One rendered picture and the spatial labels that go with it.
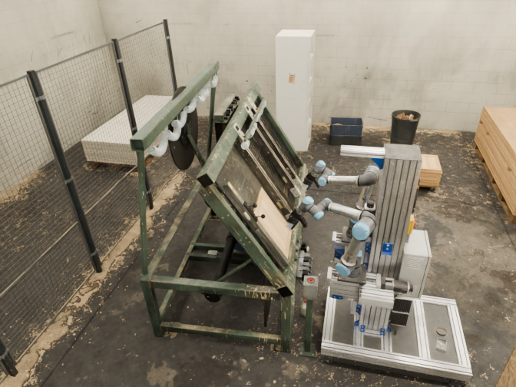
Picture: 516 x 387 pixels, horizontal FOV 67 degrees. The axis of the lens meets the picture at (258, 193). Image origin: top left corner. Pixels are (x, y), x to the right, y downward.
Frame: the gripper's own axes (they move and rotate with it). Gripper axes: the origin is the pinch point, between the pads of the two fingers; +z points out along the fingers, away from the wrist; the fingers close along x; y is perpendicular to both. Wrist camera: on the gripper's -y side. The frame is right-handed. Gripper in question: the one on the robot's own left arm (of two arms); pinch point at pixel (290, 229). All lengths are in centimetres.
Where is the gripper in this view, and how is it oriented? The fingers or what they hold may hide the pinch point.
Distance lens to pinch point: 319.9
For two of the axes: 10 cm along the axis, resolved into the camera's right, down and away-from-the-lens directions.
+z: -4.2, 7.0, 5.8
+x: -2.6, 5.2, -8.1
